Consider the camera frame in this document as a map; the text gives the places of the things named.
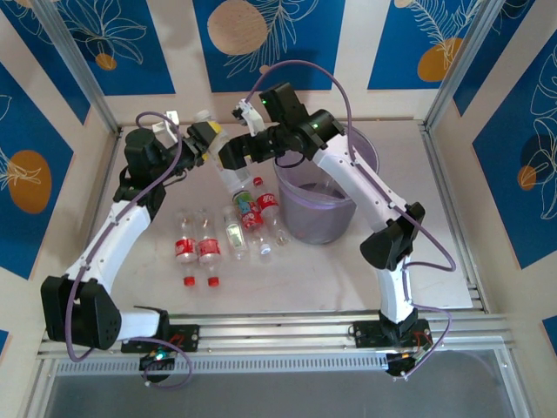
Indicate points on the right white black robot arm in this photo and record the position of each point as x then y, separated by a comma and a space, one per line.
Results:
348, 174

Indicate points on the grey metal sheet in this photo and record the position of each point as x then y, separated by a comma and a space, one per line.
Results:
283, 398

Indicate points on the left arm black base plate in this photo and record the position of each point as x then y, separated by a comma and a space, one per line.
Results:
187, 337

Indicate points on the large clear unlabelled plastic bottle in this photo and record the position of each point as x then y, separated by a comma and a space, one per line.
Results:
237, 180

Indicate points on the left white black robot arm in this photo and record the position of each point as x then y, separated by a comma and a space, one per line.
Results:
117, 235

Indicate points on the aluminium frame post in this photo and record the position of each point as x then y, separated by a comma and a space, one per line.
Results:
461, 65
78, 65

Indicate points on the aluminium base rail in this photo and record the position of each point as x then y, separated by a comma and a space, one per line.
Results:
278, 328

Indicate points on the blue floral wall panel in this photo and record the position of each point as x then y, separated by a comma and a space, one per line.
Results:
278, 43
413, 43
522, 152
26, 196
126, 52

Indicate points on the green red label bottle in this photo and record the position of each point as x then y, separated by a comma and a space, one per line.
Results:
248, 213

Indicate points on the aluminium side rail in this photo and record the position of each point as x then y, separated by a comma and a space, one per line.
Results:
93, 209
452, 217

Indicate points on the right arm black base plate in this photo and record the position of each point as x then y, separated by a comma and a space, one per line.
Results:
367, 333

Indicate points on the red label cola bottle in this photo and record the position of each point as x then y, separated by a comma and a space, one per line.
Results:
269, 204
209, 250
185, 248

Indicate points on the translucent purple plastic bin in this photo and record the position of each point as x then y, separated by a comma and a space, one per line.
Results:
322, 209

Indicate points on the small clear white-label bottle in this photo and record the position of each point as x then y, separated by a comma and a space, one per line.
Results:
235, 237

